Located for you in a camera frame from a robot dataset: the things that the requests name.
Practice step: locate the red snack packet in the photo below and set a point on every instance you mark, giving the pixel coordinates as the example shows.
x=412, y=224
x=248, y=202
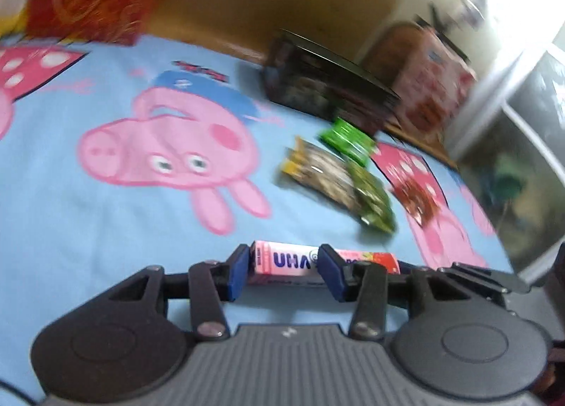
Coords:
x=415, y=199

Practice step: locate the large pink snack bag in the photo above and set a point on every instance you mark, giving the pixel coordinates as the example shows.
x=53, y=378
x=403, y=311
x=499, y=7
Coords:
x=432, y=79

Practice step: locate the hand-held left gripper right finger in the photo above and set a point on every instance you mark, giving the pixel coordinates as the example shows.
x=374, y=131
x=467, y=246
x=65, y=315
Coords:
x=331, y=276

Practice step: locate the yellow brown snack packet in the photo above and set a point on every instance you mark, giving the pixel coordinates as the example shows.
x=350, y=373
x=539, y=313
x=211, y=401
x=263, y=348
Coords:
x=322, y=172

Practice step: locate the bright green snack packet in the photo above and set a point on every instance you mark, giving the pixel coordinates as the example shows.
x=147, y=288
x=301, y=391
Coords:
x=346, y=139

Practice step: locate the black tin box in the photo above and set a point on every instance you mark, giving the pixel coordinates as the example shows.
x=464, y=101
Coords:
x=309, y=79

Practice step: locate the blue printed blanket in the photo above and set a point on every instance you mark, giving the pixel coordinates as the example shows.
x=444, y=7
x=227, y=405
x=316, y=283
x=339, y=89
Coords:
x=66, y=212

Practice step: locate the pink candy box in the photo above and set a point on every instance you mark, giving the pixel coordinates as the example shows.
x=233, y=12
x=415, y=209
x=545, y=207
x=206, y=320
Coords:
x=287, y=261

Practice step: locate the white window frame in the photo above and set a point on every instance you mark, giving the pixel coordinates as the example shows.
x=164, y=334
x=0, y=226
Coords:
x=499, y=106

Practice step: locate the dark green snack packet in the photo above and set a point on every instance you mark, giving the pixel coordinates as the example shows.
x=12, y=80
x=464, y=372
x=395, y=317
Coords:
x=373, y=198

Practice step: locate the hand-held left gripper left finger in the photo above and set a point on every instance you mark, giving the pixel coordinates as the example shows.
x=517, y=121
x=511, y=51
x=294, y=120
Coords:
x=237, y=276

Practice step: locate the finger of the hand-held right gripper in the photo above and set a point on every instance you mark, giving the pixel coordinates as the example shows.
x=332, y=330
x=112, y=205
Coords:
x=490, y=278

